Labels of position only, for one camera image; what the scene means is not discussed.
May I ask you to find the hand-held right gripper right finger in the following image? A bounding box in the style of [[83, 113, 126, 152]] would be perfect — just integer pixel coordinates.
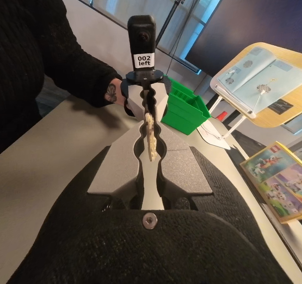
[[154, 121, 214, 198]]

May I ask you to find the green plastic bin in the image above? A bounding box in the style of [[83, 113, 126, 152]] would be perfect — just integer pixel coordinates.
[[161, 77, 211, 135]]

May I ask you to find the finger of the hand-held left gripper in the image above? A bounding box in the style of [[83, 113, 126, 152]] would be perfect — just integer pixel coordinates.
[[127, 85, 148, 124], [149, 82, 169, 124]]

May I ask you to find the black cable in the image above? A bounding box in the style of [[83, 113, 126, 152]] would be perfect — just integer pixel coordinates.
[[166, 5, 190, 76]]

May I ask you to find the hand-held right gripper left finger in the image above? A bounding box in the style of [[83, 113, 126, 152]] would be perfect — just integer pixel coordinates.
[[87, 120, 145, 204]]

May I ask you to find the wooden book stand white frame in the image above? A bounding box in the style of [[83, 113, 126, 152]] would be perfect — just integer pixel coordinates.
[[196, 42, 302, 150]]

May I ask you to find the white toy brick plate assembly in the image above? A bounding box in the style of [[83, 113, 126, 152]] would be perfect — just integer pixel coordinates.
[[144, 112, 158, 162]]

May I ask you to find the person's left hand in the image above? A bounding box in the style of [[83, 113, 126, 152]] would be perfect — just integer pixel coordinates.
[[104, 77, 130, 108]]

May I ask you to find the open light blue instruction booklet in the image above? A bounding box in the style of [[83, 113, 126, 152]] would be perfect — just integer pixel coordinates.
[[217, 46, 302, 113]]

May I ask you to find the black stand pole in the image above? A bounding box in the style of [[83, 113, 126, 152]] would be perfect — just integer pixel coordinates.
[[154, 0, 190, 53]]

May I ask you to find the dark monitor screen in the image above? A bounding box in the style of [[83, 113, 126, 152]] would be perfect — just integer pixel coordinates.
[[184, 0, 302, 77]]

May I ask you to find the yellow toy set box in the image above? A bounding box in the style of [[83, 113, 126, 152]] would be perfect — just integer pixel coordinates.
[[240, 141, 302, 223]]

